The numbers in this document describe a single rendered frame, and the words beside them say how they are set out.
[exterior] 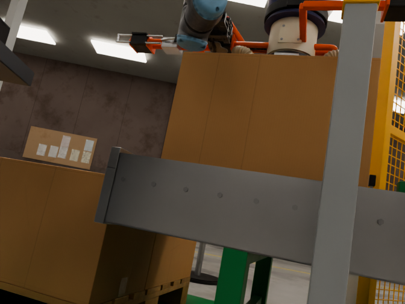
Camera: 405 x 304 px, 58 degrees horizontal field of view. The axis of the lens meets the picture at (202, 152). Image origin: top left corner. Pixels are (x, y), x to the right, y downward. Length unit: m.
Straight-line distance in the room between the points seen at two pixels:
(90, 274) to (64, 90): 9.57
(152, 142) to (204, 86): 8.64
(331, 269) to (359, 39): 0.43
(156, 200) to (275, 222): 0.30
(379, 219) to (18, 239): 1.08
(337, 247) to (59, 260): 0.87
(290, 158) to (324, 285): 0.45
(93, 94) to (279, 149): 9.49
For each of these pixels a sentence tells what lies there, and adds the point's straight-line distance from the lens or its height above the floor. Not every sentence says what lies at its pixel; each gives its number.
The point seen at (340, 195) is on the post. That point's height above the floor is 0.55.
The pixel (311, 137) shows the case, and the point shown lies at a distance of 1.06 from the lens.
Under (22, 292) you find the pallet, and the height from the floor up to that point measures 0.13.
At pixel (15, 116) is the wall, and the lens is 10.87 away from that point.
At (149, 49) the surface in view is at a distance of 1.55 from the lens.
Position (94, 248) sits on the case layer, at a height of 0.31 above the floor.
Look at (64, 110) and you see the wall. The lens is 10.45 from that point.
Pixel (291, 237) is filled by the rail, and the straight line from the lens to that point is 0.87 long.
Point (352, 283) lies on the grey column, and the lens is 2.18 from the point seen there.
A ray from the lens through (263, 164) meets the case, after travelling 1.05.
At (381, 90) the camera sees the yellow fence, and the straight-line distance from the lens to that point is 1.78.
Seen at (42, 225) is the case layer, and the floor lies 0.35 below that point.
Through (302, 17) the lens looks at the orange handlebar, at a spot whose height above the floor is 1.11.
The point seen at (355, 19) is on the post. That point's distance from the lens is 0.81.
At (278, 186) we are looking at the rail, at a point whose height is 0.57.
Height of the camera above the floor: 0.46
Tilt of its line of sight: 11 degrees up
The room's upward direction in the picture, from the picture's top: 11 degrees clockwise
